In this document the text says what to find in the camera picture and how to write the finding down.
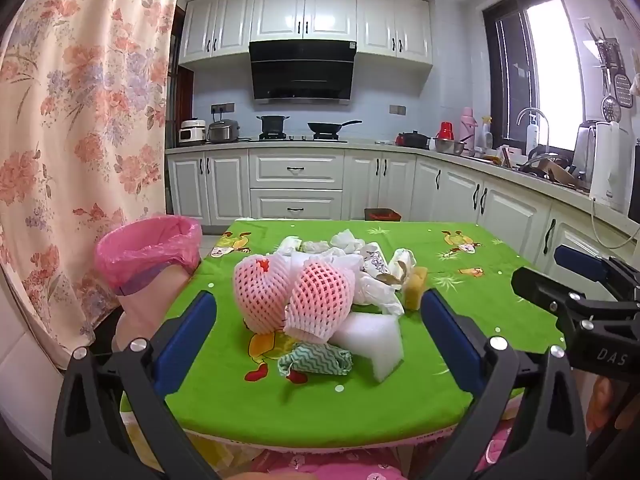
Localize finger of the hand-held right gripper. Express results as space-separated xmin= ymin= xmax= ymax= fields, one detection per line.
xmin=511 ymin=266 xmax=601 ymax=333
xmin=554 ymin=244 xmax=640 ymax=302

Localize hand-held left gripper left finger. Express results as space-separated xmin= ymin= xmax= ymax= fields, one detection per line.
xmin=51 ymin=290 xmax=218 ymax=480

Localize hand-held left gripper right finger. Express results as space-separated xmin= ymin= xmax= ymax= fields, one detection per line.
xmin=420 ymin=288 xmax=587 ymax=480

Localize beige trash bin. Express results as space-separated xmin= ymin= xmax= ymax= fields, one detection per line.
xmin=119 ymin=262 xmax=201 ymax=321

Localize yellow sponge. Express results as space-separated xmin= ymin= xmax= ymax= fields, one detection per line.
xmin=404 ymin=266 xmax=429 ymax=311

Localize white foam block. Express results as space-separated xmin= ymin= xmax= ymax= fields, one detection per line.
xmin=330 ymin=310 xmax=405 ymax=383

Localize white plastic bag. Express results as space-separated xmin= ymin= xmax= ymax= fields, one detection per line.
xmin=352 ymin=255 xmax=405 ymax=317

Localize pink foam fruit net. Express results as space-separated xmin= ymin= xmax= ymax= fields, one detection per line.
xmin=283 ymin=260 xmax=357 ymax=345
xmin=232 ymin=254 xmax=296 ymax=335

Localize plain white paper cup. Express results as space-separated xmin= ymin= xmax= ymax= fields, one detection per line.
xmin=387 ymin=247 xmax=418 ymax=288

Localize pink plastic bin liner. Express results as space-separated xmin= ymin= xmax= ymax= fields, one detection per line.
xmin=95 ymin=214 xmax=203 ymax=297

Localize printed paper cup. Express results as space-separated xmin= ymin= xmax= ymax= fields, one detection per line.
xmin=360 ymin=242 xmax=390 ymax=281

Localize green zigzag cloth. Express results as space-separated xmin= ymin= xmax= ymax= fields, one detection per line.
xmin=277 ymin=342 xmax=352 ymax=378

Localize person's right hand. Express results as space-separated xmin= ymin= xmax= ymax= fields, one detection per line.
xmin=586 ymin=375 xmax=640 ymax=433

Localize person's left hand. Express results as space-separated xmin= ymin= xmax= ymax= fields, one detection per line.
xmin=235 ymin=469 xmax=321 ymax=480

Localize white electric kettle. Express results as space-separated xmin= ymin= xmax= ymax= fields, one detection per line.
xmin=589 ymin=121 xmax=632 ymax=211

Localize pile of dirty dishes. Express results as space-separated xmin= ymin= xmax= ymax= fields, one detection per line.
xmin=517 ymin=152 xmax=591 ymax=191

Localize silver thermos jug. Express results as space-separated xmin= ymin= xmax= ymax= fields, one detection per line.
xmin=571 ymin=121 xmax=600 ymax=181

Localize green printed tablecloth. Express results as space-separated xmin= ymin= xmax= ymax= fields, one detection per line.
xmin=162 ymin=217 xmax=568 ymax=448

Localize chrome faucet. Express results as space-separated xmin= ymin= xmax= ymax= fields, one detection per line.
xmin=516 ymin=107 xmax=551 ymax=156

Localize white bottle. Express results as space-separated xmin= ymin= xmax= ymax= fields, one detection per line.
xmin=526 ymin=112 xmax=541 ymax=158

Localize clear spray bottle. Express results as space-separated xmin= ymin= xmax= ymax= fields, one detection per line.
xmin=475 ymin=116 xmax=493 ymax=151

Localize steel bowl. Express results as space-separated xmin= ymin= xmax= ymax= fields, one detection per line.
xmin=433 ymin=137 xmax=467 ymax=156

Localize pink thermos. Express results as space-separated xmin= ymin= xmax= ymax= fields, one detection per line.
xmin=459 ymin=106 xmax=476 ymax=150

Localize black lidded pot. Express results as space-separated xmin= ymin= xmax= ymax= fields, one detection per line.
xmin=396 ymin=130 xmax=431 ymax=149

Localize dark framed window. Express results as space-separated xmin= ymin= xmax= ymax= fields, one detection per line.
xmin=482 ymin=0 xmax=593 ymax=153

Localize white lower cabinets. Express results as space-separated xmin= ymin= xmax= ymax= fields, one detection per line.
xmin=166 ymin=147 xmax=640 ymax=281

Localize white cabinets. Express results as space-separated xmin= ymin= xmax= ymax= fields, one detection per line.
xmin=166 ymin=147 xmax=640 ymax=281
xmin=178 ymin=0 xmax=434 ymax=66

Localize hanging kitchen utensils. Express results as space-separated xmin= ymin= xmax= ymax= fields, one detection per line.
xmin=594 ymin=25 xmax=628 ymax=76

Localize white rice cooker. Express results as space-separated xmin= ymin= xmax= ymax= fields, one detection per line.
xmin=179 ymin=118 xmax=208 ymax=147

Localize silver pressure cooker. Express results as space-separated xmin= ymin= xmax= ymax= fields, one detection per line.
xmin=206 ymin=119 xmax=241 ymax=144

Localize grey kitchen countertop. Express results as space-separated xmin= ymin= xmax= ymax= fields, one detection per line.
xmin=165 ymin=140 xmax=640 ymax=226

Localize brown wooden glass door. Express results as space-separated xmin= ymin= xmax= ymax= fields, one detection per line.
xmin=169 ymin=5 xmax=195 ymax=148

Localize gas stove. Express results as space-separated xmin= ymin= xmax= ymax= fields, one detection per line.
xmin=248 ymin=134 xmax=348 ymax=144

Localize black cooking pot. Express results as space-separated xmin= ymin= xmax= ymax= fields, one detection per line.
xmin=256 ymin=115 xmax=291 ymax=140

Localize black frying pan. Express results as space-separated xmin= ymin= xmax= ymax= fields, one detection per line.
xmin=307 ymin=120 xmax=363 ymax=140

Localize floral curtain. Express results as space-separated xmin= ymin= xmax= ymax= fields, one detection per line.
xmin=0 ymin=0 xmax=186 ymax=366

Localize black range hood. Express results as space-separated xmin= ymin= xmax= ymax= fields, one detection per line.
xmin=248 ymin=39 xmax=358 ymax=106

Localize white upper cabinets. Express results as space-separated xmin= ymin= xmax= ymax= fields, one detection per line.
xmin=178 ymin=0 xmax=434 ymax=66

